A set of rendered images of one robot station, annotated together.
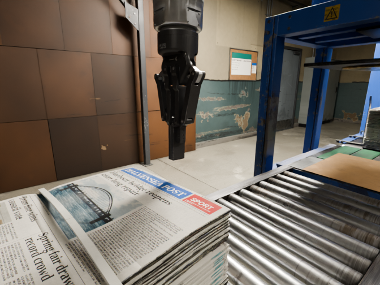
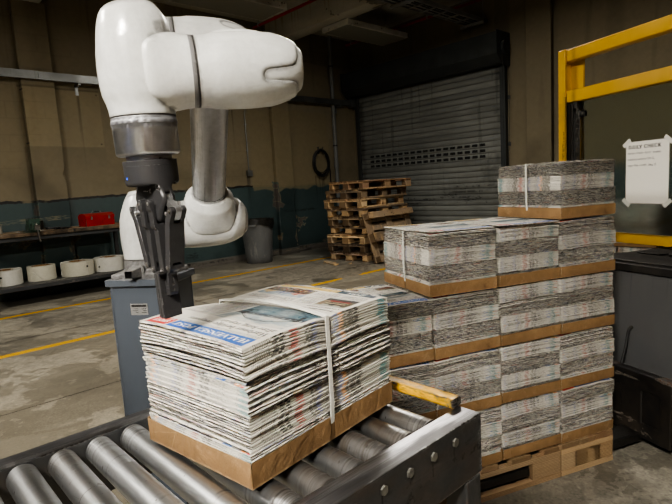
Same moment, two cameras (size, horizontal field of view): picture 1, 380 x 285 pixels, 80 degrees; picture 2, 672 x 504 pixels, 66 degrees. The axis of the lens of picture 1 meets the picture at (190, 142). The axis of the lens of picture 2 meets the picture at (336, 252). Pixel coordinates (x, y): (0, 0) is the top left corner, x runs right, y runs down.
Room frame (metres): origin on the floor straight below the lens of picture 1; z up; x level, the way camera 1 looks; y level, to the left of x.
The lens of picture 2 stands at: (1.23, 0.21, 1.25)
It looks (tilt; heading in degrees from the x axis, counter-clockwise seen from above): 7 degrees down; 175
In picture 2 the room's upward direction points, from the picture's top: 3 degrees counter-clockwise
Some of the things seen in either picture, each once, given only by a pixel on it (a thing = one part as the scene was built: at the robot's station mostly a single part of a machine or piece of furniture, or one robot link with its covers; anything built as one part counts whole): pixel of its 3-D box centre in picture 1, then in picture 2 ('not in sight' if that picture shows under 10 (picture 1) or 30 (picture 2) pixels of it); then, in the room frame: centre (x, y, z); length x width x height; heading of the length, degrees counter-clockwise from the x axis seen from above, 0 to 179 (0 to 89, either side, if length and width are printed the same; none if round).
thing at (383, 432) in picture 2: not in sight; (326, 412); (0.19, 0.27, 0.77); 0.47 x 0.05 x 0.05; 38
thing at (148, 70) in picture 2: not in sight; (145, 60); (0.45, 0.03, 1.44); 0.13 x 0.11 x 0.16; 103
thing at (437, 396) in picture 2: not in sight; (376, 377); (0.11, 0.39, 0.81); 0.43 x 0.03 x 0.02; 38
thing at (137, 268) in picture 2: not in sight; (147, 266); (-0.45, -0.24, 1.03); 0.22 x 0.18 x 0.06; 164
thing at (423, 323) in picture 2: not in sight; (411, 392); (-0.69, 0.66, 0.42); 1.17 x 0.39 x 0.83; 105
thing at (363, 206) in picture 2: not in sight; (369, 218); (-7.50, 1.62, 0.65); 1.33 x 0.94 x 1.30; 132
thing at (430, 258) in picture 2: not in sight; (436, 257); (-0.73, 0.79, 0.95); 0.38 x 0.29 x 0.23; 14
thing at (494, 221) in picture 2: not in sight; (498, 221); (-0.79, 1.07, 1.06); 0.37 x 0.28 x 0.01; 16
